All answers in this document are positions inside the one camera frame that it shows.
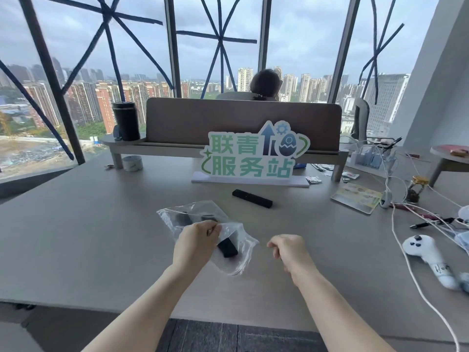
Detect person's right hand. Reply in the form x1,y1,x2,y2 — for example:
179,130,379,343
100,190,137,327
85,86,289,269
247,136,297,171
267,234,316,287

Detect person's left hand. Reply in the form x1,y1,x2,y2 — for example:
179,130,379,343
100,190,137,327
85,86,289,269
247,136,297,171
172,220,223,276

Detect clear plastic zip bag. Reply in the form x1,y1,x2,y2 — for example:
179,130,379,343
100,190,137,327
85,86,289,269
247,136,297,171
156,200,259,277

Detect person's left forearm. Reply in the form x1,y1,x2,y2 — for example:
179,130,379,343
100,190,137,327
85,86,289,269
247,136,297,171
81,263,188,352

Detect person's right forearm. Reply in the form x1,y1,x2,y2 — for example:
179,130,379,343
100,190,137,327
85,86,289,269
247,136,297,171
288,265,397,352

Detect black block in bag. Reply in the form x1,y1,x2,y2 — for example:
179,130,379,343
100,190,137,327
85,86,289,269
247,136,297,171
216,234,239,259

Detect black rectangular bar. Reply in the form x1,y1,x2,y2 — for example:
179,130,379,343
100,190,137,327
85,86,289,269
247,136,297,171
232,189,274,209

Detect white sign base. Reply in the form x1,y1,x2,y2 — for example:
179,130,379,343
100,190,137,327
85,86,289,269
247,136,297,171
191,171,311,188

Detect green and white cutout sign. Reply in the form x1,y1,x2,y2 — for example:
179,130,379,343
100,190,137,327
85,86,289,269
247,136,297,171
200,120,311,180

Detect printed yellow green card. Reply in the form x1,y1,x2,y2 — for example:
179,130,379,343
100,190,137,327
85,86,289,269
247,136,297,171
330,182,384,215

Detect grey desk shelf riser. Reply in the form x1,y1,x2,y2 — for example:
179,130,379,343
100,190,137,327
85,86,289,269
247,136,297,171
101,133,349,182

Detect grey tape roll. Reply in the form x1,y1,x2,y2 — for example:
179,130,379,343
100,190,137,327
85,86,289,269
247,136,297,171
122,155,144,172

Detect brown desk divider panel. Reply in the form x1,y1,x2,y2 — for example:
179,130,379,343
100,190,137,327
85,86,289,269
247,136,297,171
145,97,343,153

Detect white power strip with chargers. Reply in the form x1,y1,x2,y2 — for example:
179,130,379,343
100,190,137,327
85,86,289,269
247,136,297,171
346,142,398,177

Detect black tumbler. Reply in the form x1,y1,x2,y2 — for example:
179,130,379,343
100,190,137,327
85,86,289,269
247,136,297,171
112,101,141,142

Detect glass jar with gold lid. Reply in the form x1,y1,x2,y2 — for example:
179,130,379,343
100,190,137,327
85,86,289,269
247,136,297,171
405,175,430,204

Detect white handheld controller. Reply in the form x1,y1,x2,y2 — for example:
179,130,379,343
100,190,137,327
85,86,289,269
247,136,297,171
402,234,461,291

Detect black pen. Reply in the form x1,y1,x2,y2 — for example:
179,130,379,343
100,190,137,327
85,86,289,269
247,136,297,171
409,217,456,230

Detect round grey side table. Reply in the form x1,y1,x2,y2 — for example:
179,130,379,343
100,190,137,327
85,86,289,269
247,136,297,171
428,144,469,188

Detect white cable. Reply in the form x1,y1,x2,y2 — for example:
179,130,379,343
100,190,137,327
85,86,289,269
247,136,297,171
379,172,461,352

